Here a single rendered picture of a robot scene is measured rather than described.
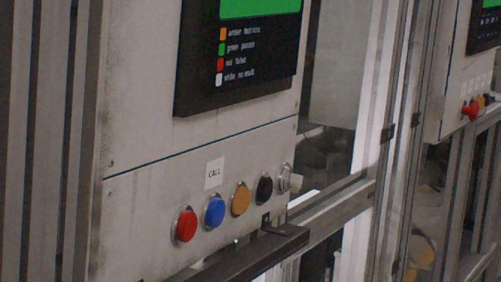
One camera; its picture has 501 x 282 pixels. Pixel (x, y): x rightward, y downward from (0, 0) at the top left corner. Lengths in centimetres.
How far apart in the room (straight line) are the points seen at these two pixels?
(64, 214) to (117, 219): 6
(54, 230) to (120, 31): 16
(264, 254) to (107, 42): 36
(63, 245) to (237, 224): 31
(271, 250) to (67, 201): 34
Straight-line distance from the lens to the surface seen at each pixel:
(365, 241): 160
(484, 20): 198
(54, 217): 78
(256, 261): 103
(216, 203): 99
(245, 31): 95
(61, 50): 75
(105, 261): 84
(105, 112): 80
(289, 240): 111
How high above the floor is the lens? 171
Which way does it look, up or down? 12 degrees down
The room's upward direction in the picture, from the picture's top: 6 degrees clockwise
